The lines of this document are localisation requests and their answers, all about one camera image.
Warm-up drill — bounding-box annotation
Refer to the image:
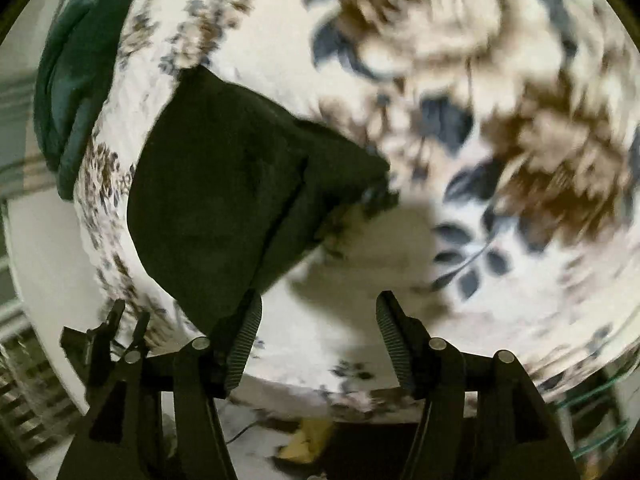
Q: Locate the window with metal grille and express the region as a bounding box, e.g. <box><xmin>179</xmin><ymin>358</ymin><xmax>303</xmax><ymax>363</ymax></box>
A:
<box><xmin>1</xmin><ymin>299</ymin><xmax>80</xmax><ymax>462</ymax></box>

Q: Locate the black garment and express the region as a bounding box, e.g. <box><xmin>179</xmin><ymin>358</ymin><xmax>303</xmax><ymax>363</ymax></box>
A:
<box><xmin>127</xmin><ymin>67</ymin><xmax>388</xmax><ymax>333</ymax></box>

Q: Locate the dark green folded duvet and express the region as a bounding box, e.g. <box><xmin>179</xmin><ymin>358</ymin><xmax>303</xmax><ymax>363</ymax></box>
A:
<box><xmin>34</xmin><ymin>0</ymin><xmax>132</xmax><ymax>200</ymax></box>

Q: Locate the floral bed blanket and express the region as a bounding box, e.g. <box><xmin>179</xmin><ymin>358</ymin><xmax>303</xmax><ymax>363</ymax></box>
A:
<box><xmin>75</xmin><ymin>0</ymin><xmax>639</xmax><ymax>422</ymax></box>

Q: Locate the grey green curtain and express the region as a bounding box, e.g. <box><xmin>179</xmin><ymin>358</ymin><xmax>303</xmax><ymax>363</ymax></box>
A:
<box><xmin>1</xmin><ymin>47</ymin><xmax>55</xmax><ymax>202</ymax></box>

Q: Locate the black cable on floor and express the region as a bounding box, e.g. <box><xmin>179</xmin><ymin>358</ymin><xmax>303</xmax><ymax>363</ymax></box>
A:
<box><xmin>224</xmin><ymin>421</ymin><xmax>262</xmax><ymax>446</ymax></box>

